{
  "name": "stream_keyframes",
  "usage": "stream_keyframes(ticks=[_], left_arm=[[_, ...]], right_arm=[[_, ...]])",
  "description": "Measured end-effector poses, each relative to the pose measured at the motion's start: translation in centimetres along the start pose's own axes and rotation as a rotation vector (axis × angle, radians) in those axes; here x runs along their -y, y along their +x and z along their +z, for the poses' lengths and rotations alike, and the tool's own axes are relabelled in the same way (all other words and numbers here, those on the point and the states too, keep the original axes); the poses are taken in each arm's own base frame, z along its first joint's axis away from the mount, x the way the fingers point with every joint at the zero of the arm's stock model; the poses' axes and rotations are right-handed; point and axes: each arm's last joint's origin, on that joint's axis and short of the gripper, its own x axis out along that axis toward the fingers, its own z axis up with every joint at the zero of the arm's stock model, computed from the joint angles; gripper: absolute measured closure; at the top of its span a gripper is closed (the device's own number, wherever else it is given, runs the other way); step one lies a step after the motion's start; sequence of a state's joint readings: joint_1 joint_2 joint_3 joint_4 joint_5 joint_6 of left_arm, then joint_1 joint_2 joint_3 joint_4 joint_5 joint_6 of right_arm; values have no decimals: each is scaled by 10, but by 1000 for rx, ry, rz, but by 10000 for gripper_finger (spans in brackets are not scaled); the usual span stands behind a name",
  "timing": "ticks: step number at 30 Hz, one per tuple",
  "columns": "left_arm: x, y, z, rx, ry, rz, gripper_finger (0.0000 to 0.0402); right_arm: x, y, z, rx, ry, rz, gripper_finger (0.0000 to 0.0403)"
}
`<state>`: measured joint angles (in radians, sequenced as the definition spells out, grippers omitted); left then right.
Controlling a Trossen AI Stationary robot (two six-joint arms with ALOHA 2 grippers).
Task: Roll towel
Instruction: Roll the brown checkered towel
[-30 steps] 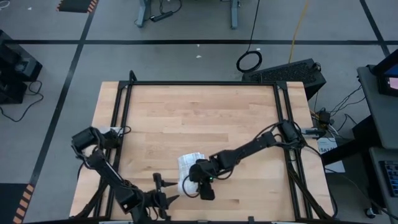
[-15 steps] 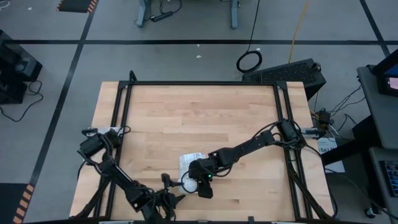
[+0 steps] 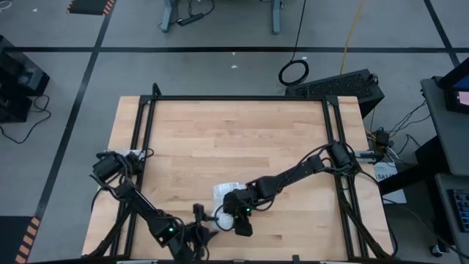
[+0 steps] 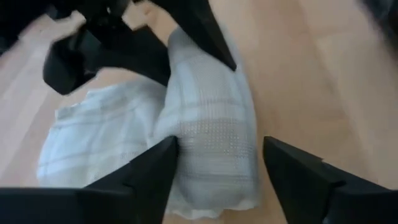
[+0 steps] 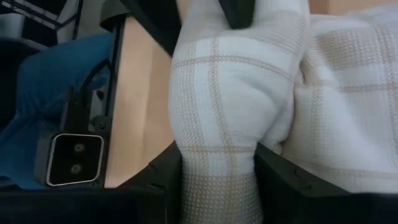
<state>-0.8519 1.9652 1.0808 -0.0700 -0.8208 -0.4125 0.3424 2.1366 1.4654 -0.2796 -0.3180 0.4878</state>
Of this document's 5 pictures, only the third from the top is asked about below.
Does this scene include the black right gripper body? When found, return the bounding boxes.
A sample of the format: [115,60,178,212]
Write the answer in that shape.
[222,188,258,218]

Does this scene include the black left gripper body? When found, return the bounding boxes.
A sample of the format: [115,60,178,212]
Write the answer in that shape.
[179,224,210,264]

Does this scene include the white plaid towel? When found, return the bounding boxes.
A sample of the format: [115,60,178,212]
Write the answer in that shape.
[212,182,247,232]

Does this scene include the white paper sheet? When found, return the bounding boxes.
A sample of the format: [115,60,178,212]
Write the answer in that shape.
[373,163,407,205]

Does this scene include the black power adapter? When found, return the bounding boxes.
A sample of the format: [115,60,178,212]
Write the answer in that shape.
[375,128,392,147]

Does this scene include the black mat with hazard stripes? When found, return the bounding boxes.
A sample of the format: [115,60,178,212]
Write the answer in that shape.
[65,0,117,16]
[0,215,42,264]

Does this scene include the desk with grey legs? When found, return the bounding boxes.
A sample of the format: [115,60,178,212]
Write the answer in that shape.
[158,0,285,36]

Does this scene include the black power strip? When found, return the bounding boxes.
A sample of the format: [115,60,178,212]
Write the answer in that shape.
[177,12,205,26]

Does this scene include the grey side desk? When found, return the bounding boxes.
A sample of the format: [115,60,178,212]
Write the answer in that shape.
[435,172,469,257]

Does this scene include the dark keyboard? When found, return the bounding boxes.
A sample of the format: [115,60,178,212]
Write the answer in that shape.
[446,188,469,232]

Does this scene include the black equipment stack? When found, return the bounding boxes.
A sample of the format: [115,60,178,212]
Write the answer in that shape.
[0,34,51,124]

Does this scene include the dark monitor with lit screen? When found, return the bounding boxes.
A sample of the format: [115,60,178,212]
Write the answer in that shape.
[439,58,469,114]

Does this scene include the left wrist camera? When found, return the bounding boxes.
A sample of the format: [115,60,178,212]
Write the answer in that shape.
[193,203,206,225]

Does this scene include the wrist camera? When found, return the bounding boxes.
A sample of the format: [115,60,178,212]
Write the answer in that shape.
[193,203,206,225]
[233,216,254,238]

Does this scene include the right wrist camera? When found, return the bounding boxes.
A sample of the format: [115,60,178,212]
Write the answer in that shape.
[233,216,254,238]

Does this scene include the black aluminium table frame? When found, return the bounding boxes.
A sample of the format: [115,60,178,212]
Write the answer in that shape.
[82,82,399,262]

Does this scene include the black hanging cable with coil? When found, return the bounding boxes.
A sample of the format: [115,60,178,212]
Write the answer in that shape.
[277,0,310,87]

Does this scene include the black floor cable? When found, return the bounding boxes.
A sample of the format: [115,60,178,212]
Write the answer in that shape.
[0,94,52,144]

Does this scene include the yellow hanging cable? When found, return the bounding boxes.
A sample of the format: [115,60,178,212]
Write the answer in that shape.
[339,0,366,76]

